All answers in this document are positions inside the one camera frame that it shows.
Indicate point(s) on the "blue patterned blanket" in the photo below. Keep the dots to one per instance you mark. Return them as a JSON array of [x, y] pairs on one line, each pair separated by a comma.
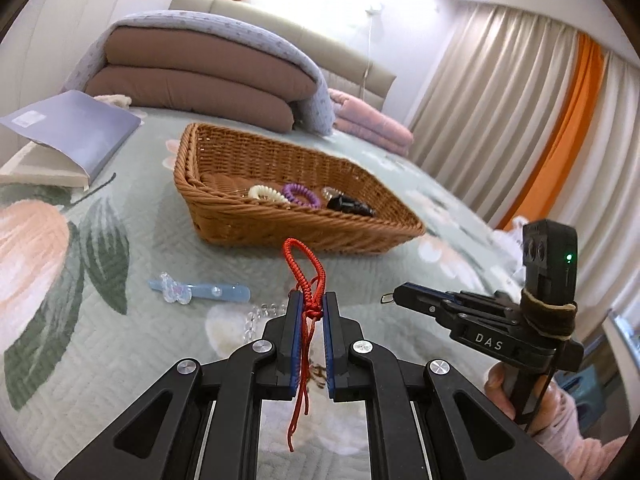
[[225, 27]]

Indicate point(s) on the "cream sheer curtain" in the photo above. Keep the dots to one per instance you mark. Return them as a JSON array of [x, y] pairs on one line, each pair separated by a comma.
[[615, 185]]

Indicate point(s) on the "blue plastic stool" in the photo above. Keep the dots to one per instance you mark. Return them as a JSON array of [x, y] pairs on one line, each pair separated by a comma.
[[595, 381]]

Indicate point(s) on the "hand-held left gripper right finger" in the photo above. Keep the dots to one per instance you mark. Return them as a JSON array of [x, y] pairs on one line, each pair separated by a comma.
[[329, 335]]

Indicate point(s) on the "white plastic bag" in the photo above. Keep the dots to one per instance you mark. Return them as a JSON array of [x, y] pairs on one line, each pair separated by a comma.
[[512, 240]]

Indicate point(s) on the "blue hair clip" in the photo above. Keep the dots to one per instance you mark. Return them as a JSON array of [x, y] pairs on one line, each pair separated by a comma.
[[225, 291]]

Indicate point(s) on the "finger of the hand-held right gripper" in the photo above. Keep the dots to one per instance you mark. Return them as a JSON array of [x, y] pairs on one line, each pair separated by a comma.
[[450, 296], [425, 307]]

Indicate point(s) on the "white wardrobe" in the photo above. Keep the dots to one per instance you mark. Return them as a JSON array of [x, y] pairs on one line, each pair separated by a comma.
[[60, 10]]

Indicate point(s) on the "blue book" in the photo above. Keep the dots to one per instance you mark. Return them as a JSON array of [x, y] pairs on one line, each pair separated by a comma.
[[75, 125]]

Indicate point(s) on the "cream fluffy cloth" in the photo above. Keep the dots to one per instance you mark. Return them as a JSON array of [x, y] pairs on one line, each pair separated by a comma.
[[115, 101]]

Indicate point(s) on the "beige padded headboard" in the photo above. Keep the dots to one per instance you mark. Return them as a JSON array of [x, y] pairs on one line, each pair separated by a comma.
[[300, 35]]

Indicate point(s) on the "pink folded quilt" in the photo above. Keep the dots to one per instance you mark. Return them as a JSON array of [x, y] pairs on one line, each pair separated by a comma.
[[370, 125]]

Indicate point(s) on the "person's right forearm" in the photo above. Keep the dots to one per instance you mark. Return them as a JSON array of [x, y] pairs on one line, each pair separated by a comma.
[[575, 440]]

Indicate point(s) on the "beige curtain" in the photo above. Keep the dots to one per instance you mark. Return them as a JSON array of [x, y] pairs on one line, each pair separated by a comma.
[[480, 110]]

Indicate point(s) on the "person's right hand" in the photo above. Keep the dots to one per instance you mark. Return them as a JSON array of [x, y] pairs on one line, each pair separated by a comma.
[[500, 390]]

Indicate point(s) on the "brown wicker basket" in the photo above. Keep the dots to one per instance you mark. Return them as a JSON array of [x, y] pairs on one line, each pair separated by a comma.
[[300, 230]]

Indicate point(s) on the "green floral bedspread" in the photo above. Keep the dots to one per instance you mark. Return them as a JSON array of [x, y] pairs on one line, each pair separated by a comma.
[[125, 360]]

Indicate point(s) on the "black hair clip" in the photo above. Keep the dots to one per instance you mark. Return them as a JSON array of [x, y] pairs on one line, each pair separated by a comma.
[[345, 204]]

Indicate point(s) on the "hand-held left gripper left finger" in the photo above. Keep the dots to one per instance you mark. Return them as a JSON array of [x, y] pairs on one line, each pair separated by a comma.
[[295, 335]]

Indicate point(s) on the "brown folded quilt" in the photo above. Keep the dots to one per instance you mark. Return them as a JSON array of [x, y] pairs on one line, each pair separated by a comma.
[[200, 85]]

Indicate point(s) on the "orange curtain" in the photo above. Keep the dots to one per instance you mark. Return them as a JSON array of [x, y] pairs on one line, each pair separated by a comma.
[[575, 125]]

